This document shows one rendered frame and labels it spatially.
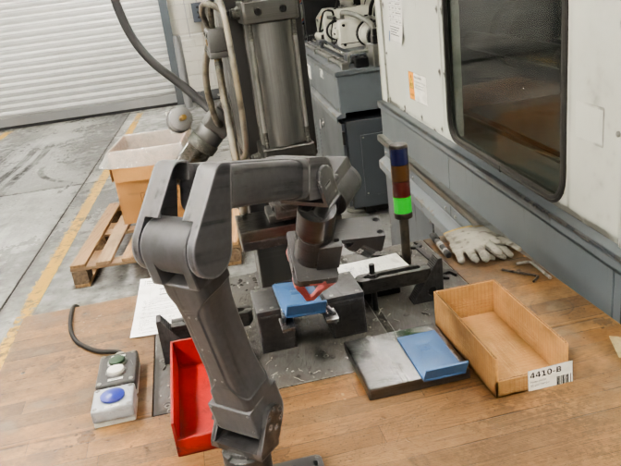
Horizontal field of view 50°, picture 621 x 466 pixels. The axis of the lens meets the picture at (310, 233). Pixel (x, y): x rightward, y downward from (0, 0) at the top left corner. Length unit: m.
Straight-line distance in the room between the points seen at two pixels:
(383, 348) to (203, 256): 0.55
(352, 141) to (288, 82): 3.21
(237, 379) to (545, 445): 0.44
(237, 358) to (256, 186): 0.21
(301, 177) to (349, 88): 3.40
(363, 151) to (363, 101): 0.32
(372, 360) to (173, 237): 0.54
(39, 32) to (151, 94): 1.73
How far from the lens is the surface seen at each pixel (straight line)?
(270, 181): 0.82
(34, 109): 10.72
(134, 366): 1.25
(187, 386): 1.20
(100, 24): 10.39
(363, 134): 4.32
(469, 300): 1.28
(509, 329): 1.26
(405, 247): 1.44
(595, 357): 1.20
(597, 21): 1.42
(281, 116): 1.12
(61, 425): 1.21
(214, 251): 0.72
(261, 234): 1.15
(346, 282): 1.28
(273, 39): 1.10
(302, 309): 1.15
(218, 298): 0.76
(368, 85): 4.27
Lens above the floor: 1.53
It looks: 21 degrees down
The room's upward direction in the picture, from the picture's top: 7 degrees counter-clockwise
